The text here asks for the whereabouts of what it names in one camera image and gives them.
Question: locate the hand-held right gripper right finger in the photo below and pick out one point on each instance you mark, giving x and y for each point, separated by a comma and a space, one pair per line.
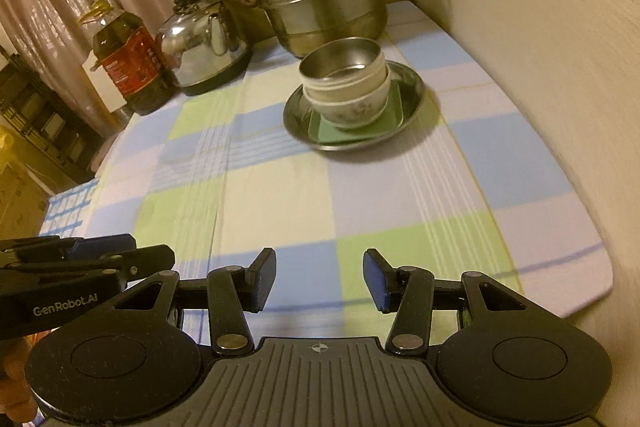
377, 282

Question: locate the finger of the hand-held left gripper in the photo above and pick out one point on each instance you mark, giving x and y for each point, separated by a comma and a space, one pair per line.
100, 246
145, 262

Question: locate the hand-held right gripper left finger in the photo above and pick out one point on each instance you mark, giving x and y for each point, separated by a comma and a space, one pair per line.
265, 279

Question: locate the green square plate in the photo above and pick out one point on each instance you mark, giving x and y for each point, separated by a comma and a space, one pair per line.
330, 132

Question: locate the white floral ceramic bowl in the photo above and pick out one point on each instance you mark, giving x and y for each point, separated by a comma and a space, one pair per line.
355, 107

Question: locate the shallow stainless steel plate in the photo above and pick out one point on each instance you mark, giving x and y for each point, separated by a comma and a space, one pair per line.
412, 99

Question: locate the cream ribbed round bowl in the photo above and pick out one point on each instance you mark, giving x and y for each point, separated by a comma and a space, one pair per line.
345, 84

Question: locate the stainless steel bowl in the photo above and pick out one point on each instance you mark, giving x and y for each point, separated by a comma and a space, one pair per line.
340, 57

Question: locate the person's left hand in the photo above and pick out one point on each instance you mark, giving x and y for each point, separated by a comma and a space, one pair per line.
15, 382

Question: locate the blue white checked cloth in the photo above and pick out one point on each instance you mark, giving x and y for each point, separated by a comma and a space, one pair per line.
70, 207

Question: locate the plaid blue green tablecloth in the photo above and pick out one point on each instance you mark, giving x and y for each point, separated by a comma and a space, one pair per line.
375, 207

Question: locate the dark shelf rack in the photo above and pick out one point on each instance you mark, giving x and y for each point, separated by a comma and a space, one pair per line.
45, 122

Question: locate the cooking oil bottle red label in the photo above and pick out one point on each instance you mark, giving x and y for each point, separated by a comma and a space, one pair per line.
130, 67

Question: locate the stainless steel kettle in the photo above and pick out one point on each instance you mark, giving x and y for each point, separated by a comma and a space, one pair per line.
200, 52

